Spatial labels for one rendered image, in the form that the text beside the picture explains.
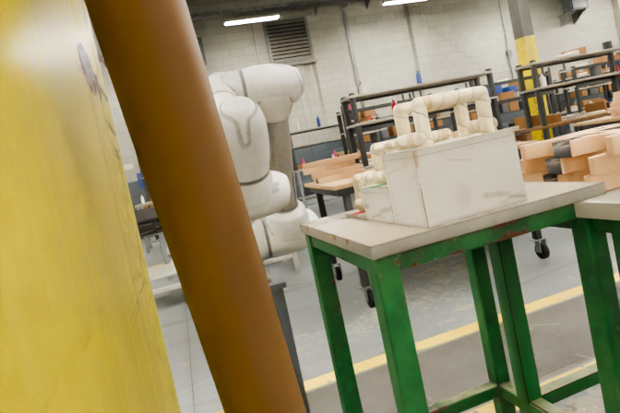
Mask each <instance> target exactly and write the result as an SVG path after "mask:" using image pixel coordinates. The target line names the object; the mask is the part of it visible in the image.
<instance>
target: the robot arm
mask: <svg viewBox="0 0 620 413"><path fill-rule="evenodd" d="M209 83H210V85H211V89H212V92H213V95H214V99H215V101H216V105H217V108H218V111H219V115H220V118H221V123H222V126H223V130H224V133H225V136H226V139H227V142H228V146H229V149H230V152H231V155H232V161H233V164H234V168H235V170H236V173H237V177H238V180H239V184H240V186H241V189H242V193H243V196H244V201H245V205H246V208H247V211H248V215H249V218H250V221H251V224H252V227H253V231H254V234H255V237H256V242H257V246H258V249H259V252H260V255H261V258H262V262H263V265H264V260H266V259H268V258H270V257H273V256H280V255H285V254H291V253H294V252H297V251H300V250H303V249H304V248H307V243H306V238H305V235H304V233H302V232H301V227H300V223H304V222H306V221H310V220H314V219H318V217H317V215H316V214H315V213H314V212H313V211H312V210H310V209H305V206H304V204H303V203H302V202H301V201H299V200H298V199H297V193H296V186H295V178H294V170H293V163H292V145H291V137H290V129H289V121H288V117H289V115H290V113H291V111H292V105H293V103H294V102H295V101H298V100H299V99H300V98H301V96H302V94H303V92H304V84H303V81H302V77H301V75H300V72H299V70H298V69H297V68H295V67H293V66H290V65H285V64H265V65H254V66H249V67H247V68H244V69H239V70H234V71H229V72H224V73H223V72H218V73H214V74H211V75H210V76H209ZM134 212H135V216H136V221H137V227H138V231H139V236H140V238H143V237H147V236H150V235H153V234H157V233H160V232H162V229H161V224H160V222H159V219H158V216H157V213H156V210H155V207H154V206H153V207H148V208H144V209H139V210H135V211H134ZM264 217H266V218H264ZM260 218H263V219H260ZM264 268H265V265H264ZM265 271H266V274H267V278H268V283H270V282H272V279H271V277H270V276H269V275H268V274H269V269H266V268H265Z"/></svg>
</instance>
